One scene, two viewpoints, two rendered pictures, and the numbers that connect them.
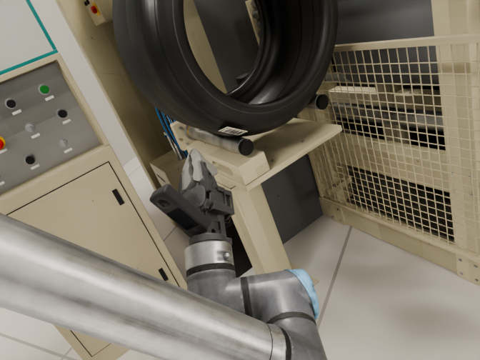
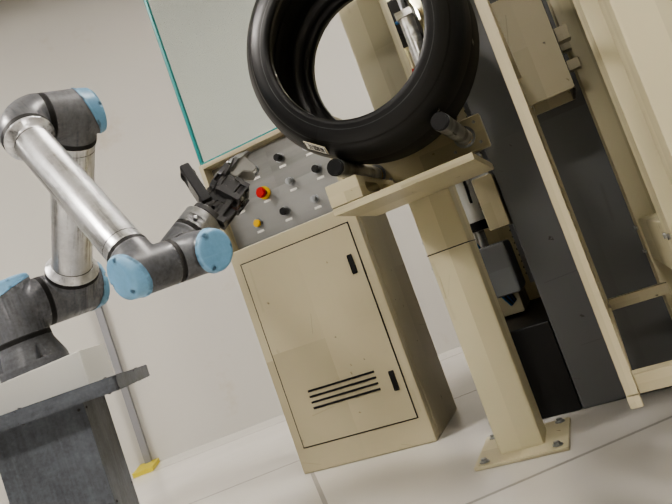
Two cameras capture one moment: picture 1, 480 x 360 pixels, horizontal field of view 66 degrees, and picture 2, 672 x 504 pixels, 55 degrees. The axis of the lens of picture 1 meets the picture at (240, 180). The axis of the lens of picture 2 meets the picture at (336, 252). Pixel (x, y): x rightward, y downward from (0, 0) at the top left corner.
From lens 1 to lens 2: 1.31 m
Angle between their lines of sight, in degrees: 52
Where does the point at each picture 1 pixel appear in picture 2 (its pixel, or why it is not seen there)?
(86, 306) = (48, 175)
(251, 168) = (338, 191)
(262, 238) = (475, 341)
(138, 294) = (68, 177)
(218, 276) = (177, 226)
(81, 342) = (296, 423)
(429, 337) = not seen: outside the picture
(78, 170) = (318, 226)
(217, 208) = (220, 189)
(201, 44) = (397, 81)
